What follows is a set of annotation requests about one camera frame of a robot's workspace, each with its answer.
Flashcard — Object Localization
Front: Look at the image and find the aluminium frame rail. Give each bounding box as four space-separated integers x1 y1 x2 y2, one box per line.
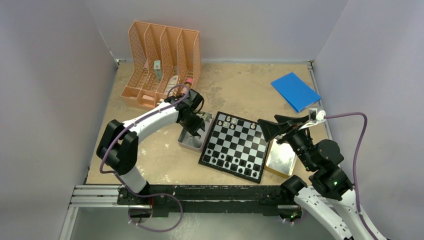
59 185 152 240

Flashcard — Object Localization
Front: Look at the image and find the black white chess board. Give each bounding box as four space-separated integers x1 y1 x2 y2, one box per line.
198 111 270 184

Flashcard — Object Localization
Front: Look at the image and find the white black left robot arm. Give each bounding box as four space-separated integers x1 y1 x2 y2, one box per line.
96 88 205 205

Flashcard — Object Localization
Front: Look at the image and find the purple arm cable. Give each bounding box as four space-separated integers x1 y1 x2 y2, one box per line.
323 112 380 240
99 84 190 233

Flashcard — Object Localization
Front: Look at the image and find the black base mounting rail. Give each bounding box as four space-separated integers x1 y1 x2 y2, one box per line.
117 184 300 218

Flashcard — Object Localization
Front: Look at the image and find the pink metal tin box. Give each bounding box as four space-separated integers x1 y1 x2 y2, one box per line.
177 111 215 154

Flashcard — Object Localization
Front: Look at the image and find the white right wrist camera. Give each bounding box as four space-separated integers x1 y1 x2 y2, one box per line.
300 107 326 130

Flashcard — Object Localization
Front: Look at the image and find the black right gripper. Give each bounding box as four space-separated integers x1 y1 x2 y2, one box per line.
256 114 316 170

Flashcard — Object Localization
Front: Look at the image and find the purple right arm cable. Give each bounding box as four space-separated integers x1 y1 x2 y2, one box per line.
323 112 380 240

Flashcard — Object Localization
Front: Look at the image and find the orange plastic file organizer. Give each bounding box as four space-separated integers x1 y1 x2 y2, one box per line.
121 21 202 110

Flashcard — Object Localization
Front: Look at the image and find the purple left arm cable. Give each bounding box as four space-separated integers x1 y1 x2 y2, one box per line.
99 84 190 233

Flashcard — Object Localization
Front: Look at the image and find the green white small box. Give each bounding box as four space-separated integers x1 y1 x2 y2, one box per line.
153 60 163 82

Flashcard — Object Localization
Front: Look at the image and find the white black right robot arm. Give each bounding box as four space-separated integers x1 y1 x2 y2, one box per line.
257 109 385 240

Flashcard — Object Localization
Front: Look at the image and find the blue notebook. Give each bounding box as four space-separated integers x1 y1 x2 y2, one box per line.
270 72 321 113

